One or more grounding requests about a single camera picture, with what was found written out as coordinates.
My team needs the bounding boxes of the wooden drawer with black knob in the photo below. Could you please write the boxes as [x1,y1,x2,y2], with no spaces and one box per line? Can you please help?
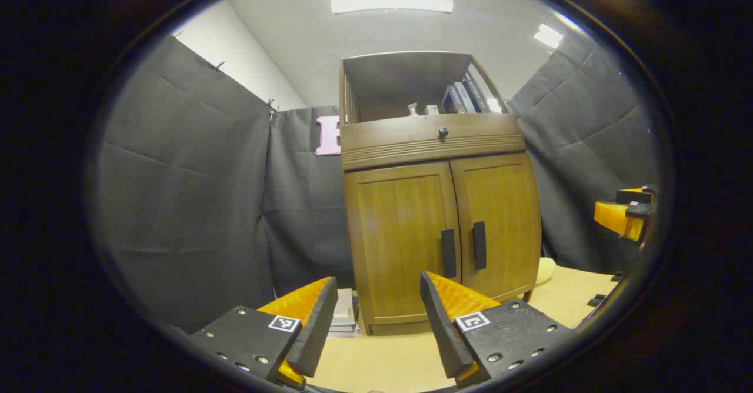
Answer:
[340,114,526,171]

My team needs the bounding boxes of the stack of white books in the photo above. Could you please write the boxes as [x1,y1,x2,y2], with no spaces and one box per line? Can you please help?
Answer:
[329,288,361,338]

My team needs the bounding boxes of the wooden double-door shoe cabinet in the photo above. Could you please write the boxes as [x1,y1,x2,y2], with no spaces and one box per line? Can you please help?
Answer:
[339,51,542,336]

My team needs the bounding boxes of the cream round object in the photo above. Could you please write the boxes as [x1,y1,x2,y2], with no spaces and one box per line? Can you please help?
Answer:
[534,257,557,286]

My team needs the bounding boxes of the dark blue book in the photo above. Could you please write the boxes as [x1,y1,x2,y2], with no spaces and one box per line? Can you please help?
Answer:
[442,85,465,114]

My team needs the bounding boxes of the black backdrop cloth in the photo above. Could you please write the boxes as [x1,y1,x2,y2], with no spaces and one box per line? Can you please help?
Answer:
[88,25,659,335]

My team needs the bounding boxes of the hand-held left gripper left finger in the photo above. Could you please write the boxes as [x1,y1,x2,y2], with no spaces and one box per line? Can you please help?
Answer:
[188,276,339,391]

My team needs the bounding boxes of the wooden shoe cabinet door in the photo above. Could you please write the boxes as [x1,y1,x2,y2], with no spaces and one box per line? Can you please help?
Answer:
[344,161,462,326]
[450,152,542,302]

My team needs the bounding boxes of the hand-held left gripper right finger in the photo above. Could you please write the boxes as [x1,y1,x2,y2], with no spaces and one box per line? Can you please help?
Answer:
[419,271,574,389]

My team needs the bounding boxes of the grey book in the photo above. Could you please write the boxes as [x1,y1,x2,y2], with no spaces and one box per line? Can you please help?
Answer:
[453,81,477,114]

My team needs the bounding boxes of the small ceiling light panel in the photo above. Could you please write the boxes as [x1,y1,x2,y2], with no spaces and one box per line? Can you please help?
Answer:
[533,23,564,49]

